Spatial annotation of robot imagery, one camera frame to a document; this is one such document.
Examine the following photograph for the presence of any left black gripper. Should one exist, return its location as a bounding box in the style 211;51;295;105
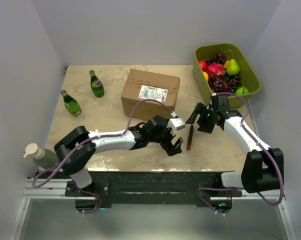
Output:
149;123;183;156

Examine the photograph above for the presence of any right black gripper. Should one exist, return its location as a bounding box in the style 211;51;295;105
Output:
185;102;217;134

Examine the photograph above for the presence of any red black utility knife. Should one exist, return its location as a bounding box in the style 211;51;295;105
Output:
187;124;194;150

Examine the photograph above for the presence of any brown cardboard express box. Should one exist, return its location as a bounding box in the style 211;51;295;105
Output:
121;69;181;121

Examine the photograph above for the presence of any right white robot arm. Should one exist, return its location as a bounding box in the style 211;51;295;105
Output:
186;93;284;197

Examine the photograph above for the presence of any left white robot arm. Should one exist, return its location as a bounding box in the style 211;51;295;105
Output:
54;115;185;196

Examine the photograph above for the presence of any orange fruit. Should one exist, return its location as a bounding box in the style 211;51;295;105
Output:
203;71;209;82

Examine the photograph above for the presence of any lower dark grape bunch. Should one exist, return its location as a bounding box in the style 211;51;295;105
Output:
208;74;243;94

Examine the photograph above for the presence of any dark grape bunch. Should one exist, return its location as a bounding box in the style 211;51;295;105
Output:
208;74;243;94
205;52;227;66

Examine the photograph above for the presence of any pink dragon fruit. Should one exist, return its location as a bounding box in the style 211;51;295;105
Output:
206;63;226;77

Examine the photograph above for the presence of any red apple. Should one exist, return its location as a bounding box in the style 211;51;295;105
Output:
198;60;208;72

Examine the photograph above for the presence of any green round fruit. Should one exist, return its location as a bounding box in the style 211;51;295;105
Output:
234;86;250;95

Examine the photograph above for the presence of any green pear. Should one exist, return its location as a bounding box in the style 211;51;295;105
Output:
226;59;240;76

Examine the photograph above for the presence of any white shipping label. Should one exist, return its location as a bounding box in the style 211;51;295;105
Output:
138;85;169;103

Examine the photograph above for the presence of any upper dark grape bunch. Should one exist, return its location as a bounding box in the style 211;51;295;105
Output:
205;52;227;66

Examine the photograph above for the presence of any green plastic fruit bin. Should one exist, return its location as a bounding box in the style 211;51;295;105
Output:
193;43;261;103

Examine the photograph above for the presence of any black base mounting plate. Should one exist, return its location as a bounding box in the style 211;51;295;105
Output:
34;170;244;209

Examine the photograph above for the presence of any far green glass bottle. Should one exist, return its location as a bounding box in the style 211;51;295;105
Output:
89;70;105;98

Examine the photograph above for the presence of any green glass bottle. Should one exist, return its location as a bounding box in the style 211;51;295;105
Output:
60;90;82;116
89;70;105;98

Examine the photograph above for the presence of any near green glass bottle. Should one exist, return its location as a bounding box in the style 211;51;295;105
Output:
60;90;82;116

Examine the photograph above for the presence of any beige pump dispenser bottle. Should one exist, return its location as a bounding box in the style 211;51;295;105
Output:
23;143;60;170

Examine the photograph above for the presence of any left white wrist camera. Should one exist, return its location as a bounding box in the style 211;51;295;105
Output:
167;111;186;133

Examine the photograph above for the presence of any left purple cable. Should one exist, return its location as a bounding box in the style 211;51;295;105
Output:
31;99;178;189

